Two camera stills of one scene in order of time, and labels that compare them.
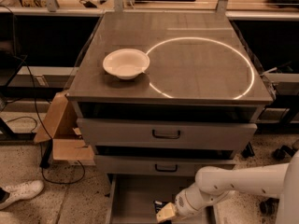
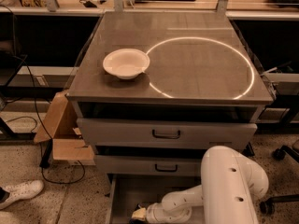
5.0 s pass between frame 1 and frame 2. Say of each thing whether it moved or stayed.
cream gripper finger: moved
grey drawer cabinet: stayed
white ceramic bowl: stayed
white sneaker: stayed
